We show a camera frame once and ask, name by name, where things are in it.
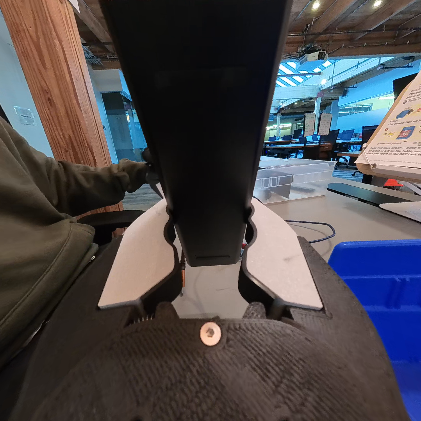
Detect person in olive hoodie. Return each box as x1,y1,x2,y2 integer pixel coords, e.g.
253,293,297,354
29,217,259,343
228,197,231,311
0,113,99,367

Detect printed instruction sheet on stand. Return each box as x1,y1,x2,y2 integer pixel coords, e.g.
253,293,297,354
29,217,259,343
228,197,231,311
355,70,421,183

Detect clear plastic bin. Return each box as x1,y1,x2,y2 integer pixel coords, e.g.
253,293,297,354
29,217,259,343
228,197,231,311
253,156,337,205

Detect wooden pillar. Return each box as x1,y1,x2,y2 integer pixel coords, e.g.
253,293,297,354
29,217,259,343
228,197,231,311
0,0,125,212

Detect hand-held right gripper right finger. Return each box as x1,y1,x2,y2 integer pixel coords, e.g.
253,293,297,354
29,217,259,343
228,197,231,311
237,197,323,310

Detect grey desk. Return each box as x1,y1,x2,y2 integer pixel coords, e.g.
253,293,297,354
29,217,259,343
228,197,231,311
171,176,421,320

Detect black flat bar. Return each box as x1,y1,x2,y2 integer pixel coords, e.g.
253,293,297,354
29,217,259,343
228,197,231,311
327,182,412,208

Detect black cable with copper plug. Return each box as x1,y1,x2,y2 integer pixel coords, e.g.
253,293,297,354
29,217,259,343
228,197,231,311
179,252,187,297

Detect blue plastic bin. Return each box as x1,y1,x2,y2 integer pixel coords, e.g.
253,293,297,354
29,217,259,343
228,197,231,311
328,239,421,421

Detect glass door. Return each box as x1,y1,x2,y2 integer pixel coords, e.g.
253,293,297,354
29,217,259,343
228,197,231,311
101,91,138,164

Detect blue braided cable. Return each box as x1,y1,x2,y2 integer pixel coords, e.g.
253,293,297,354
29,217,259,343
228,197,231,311
284,220,337,244

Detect ceiling projector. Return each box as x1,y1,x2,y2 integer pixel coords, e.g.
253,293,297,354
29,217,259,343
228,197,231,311
297,49,329,65

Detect black chair armrest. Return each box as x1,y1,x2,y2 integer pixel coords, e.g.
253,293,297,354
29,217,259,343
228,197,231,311
76,209,146,246

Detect person's left forearm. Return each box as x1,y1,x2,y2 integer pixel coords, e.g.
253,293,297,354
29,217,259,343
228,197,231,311
56,158,148,218

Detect black multiport usb hub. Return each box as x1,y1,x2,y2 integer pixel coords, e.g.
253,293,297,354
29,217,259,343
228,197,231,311
99,0,294,268

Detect black monitor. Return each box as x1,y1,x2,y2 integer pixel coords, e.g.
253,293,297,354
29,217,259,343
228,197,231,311
392,73,419,101

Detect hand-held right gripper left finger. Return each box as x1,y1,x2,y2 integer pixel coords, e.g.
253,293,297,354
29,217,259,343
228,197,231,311
98,197,183,310

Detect small paper wall sign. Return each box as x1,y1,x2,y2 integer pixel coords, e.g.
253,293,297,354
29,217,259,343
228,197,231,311
13,105,37,127

